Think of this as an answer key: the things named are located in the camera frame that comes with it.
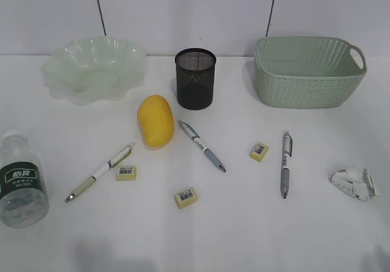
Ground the yellow mango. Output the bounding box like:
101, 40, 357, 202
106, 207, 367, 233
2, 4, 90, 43
137, 95, 175, 149

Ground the black mesh pen holder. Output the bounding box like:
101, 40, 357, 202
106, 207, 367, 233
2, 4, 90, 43
174, 48, 216, 110

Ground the clear water bottle green label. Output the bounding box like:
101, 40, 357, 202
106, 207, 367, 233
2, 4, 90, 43
1, 130, 49, 229

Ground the black cable right wall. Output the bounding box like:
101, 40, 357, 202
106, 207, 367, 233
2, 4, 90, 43
264, 0, 280, 38

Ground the grey clear ballpoint pen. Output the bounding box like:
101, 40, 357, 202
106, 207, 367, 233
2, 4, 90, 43
280, 131, 293, 199

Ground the black cable left wall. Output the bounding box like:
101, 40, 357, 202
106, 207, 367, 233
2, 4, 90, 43
92, 0, 108, 36

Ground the yellow eraser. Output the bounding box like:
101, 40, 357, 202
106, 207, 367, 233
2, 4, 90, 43
174, 188, 199, 209
249, 142, 269, 162
116, 166, 137, 181

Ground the yellow eraser middle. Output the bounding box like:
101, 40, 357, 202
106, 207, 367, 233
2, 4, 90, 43
174, 188, 199, 209

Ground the black cable wall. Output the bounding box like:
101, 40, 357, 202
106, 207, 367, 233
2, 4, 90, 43
264, 0, 280, 38
92, 0, 108, 36

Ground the blue grey ballpoint pen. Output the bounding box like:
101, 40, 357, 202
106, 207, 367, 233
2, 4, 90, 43
178, 120, 227, 173

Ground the waste paper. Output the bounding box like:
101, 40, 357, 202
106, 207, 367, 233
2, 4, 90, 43
328, 168, 380, 202

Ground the yellow eraser left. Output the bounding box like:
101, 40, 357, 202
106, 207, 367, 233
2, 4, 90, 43
116, 166, 137, 181

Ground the green woven plastic basket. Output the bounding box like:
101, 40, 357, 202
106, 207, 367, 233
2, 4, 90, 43
253, 36, 367, 109

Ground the yellow eraser right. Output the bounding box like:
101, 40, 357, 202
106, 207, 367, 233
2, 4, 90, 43
249, 142, 269, 162

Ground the pale green glass plate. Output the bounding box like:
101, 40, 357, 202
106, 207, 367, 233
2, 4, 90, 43
41, 36, 147, 106

